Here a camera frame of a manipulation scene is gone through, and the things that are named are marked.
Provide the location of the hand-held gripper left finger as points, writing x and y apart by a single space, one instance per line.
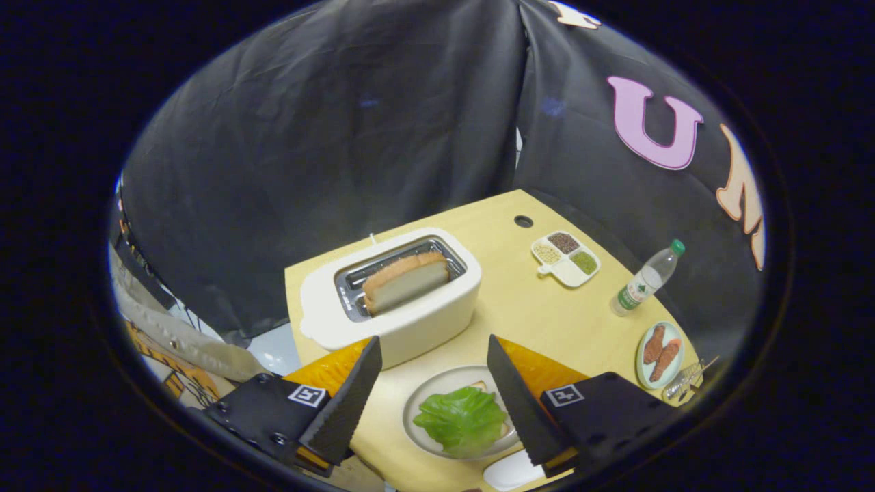
348 403

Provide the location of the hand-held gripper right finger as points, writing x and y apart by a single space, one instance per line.
519 403

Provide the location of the green lettuce leaf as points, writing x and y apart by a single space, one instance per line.
461 420

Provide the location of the plain bread slice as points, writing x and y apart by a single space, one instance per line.
407 283

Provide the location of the bread slice with ham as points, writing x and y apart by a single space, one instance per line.
480 386

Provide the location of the white rounded square plate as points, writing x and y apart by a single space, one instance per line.
509 471

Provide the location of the round white plate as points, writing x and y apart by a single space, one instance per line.
427 393

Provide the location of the white toaster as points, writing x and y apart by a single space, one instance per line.
424 324

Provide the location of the light blue oval plate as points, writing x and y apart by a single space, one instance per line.
642 372

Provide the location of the white divided condiment tray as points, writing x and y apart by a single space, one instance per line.
567 270

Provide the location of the brown meat piece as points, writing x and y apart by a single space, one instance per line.
654 345
666 360

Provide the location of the beige cloth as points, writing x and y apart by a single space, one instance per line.
198 348

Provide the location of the orange patterned cloth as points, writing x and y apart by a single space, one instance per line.
184 383

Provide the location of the clear stick holder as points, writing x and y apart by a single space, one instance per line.
683 379

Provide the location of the clear water bottle green cap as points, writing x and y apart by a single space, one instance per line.
642 283

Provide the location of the black backdrop cloth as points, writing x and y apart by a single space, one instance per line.
328 137

